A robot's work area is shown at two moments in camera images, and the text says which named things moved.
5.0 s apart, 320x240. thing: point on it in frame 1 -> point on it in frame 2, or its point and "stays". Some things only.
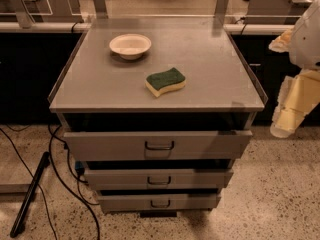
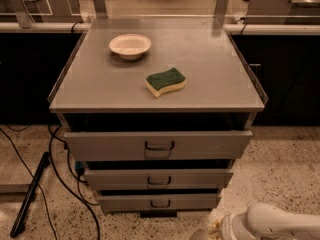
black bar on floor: (30, 193) stays
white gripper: (307, 43) -> (229, 226)
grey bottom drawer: (158, 203) stays
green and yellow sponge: (158, 83) stays
